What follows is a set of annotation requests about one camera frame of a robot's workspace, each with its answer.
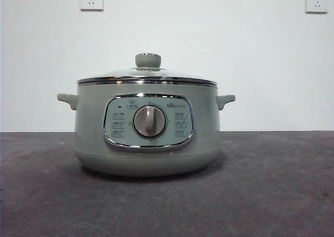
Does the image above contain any glass lid with green knob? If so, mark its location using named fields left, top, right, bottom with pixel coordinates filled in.
left=77, top=53, right=218, bottom=86

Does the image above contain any pale green electric pot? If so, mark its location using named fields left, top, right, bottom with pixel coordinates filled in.
left=56, top=81, right=236, bottom=177

